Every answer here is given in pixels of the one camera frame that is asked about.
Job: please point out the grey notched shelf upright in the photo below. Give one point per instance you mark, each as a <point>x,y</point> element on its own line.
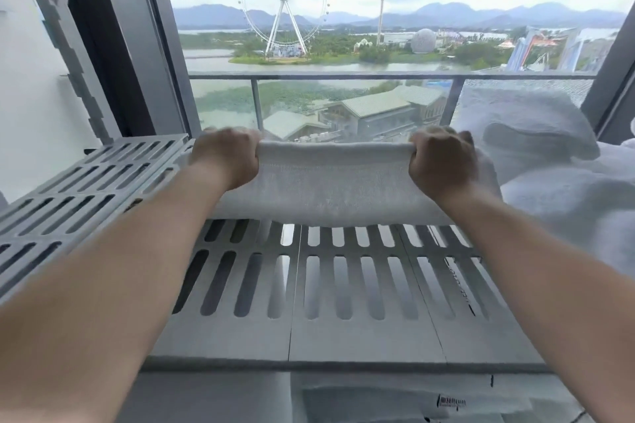
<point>64,51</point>

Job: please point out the glass balcony railing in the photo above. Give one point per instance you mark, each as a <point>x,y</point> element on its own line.
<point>347,100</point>

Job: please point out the person's left fingers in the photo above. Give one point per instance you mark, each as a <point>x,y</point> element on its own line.
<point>233,134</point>

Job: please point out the dark window frame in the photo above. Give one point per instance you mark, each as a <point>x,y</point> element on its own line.
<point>149,56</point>

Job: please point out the grey slotted shelf board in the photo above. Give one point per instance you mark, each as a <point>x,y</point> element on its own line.
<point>347,298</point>
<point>74,189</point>

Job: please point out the person's right fingers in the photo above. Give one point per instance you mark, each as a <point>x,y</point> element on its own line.
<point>441,134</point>

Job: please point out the person's right hand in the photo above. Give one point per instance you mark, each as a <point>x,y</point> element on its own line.
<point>444,162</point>

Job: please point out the white ferris wheel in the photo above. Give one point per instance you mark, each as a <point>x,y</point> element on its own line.
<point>285,26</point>

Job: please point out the white rolled towel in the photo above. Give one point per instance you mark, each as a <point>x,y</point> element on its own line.
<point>526,125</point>

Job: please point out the person's left forearm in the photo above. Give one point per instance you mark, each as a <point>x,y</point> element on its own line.
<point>109,289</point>

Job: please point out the white dome building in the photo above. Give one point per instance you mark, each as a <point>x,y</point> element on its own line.
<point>424,41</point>

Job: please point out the grey roofed building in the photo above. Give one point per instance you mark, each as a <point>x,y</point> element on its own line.
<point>382,113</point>

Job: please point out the person's right forearm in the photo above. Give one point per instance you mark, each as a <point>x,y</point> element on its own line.
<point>540,298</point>

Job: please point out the white crumpled towel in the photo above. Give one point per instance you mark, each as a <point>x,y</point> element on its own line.
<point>575,209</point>

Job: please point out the person's left hand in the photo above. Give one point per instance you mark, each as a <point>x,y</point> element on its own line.
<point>225,155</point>

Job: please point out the tall thin tower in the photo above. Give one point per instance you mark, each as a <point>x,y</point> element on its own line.
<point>381,21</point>

